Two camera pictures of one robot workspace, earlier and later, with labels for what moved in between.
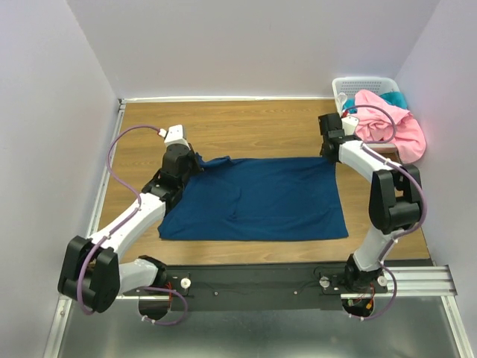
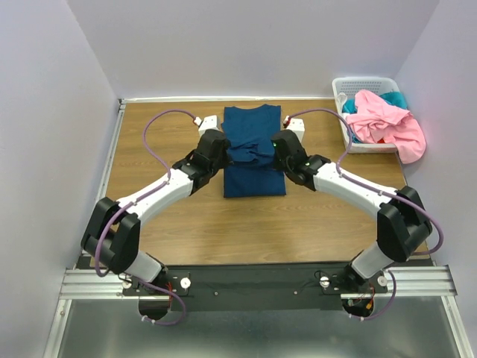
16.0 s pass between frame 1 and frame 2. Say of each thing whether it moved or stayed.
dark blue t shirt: moved
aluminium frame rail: stayed
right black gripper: moved
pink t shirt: stayed
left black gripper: moved
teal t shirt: stayed
